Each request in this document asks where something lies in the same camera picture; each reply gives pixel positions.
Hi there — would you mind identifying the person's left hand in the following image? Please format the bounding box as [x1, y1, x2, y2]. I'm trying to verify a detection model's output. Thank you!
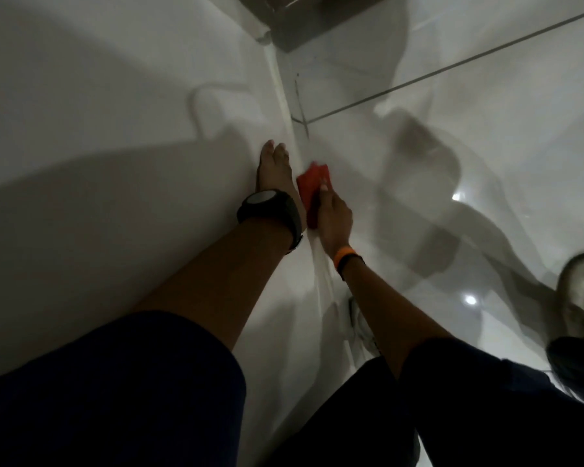
[255, 139, 308, 232]

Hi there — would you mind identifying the person's right hand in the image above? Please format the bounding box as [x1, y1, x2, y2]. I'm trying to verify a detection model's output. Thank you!
[315, 182, 354, 261]

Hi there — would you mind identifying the red cleaning cloth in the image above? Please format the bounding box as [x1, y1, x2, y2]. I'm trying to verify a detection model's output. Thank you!
[296, 162, 331, 230]

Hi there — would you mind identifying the person's left forearm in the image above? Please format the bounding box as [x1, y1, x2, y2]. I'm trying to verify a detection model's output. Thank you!
[130, 220, 294, 353]

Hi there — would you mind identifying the person's right forearm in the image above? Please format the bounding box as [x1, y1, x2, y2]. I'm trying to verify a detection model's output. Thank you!
[342, 260, 456, 381]

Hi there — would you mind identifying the black wristwatch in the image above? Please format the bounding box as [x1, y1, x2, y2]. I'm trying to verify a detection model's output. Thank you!
[237, 189, 304, 255]

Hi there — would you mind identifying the black wristband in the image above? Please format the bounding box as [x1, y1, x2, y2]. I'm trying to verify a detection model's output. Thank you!
[338, 254, 366, 281]

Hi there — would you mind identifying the white shoe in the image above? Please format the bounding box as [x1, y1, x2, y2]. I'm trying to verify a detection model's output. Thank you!
[556, 252, 584, 338]
[347, 296, 382, 358]

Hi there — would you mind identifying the dark furniture base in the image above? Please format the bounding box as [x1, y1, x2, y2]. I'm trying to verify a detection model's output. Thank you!
[234, 0, 392, 51]

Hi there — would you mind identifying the dark navy shirt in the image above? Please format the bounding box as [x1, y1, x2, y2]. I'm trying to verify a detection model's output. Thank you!
[0, 310, 584, 467]

